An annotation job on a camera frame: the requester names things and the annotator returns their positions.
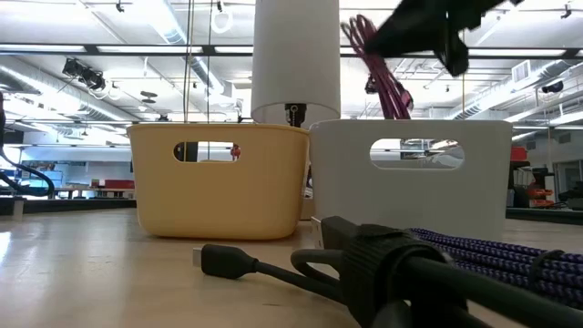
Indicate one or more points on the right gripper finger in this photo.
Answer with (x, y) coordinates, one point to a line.
(410, 44)
(410, 23)

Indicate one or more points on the white ceiling vent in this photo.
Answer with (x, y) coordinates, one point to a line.
(520, 71)

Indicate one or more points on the black ceiling speaker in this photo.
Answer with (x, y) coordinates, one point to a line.
(552, 86)

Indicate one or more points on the white cylindrical lamp shade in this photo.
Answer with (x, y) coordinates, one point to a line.
(296, 54)

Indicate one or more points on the black lamp socket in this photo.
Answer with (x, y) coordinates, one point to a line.
(295, 113)

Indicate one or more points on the red storage box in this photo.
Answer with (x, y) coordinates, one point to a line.
(519, 154)

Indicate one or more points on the white plastic bin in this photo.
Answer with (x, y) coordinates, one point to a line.
(410, 200)

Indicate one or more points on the yellow plastic bin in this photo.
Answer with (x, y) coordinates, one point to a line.
(218, 200)

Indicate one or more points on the round ceiling disc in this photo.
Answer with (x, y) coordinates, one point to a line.
(148, 95)

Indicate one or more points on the black ceiling device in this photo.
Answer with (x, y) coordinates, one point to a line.
(84, 73)

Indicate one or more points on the black overhead camera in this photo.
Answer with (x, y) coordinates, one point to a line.
(368, 85)

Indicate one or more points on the black aluminium table frame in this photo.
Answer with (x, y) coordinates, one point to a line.
(91, 204)

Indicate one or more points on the small grey post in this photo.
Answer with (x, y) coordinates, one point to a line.
(18, 209)

